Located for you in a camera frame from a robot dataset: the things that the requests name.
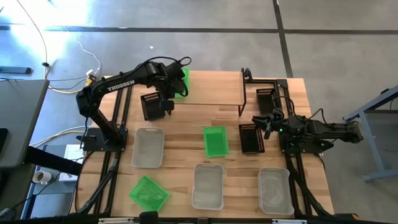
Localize white cable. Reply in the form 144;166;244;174
62;25;103;77

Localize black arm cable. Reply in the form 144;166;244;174
272;95;332;127
133;55;193;97

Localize grey-blue metal table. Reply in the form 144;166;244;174
343;83;398;184

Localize short yellow cable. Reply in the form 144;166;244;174
28;129;93;147

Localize black slotted plastic basket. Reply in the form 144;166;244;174
256;88;277;115
140;91;167;122
238;123;266;155

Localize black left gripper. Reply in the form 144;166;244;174
157;62;189;116

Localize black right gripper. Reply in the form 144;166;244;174
251;111;290;141

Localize white plug adapter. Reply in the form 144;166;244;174
85;68;98;82

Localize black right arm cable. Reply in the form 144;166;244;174
272;95;332;127

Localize long yellow cable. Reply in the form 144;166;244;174
14;0;91;95

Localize green slotted plastic basket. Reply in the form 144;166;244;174
129;175;171;213
173;67;190;100
203;125;230;158

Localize black dome-shaped device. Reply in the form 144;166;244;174
139;210;159;224

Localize dark flat floor bar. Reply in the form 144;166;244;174
0;65;32;75

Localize black desk beam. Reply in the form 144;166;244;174
23;145;84;177

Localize white label strip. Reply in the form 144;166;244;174
272;218;308;224
98;217;135;224

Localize grey desk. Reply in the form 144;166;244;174
0;78;50;169

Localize white cup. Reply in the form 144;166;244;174
32;169;53;185

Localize black aluminium rig frame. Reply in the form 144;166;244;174
0;77;398;224

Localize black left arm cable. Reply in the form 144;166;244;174
133;55;193;97

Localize wooden shelf with black frame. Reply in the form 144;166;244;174
170;67;254;118

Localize white paper box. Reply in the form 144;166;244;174
58;143;85;183

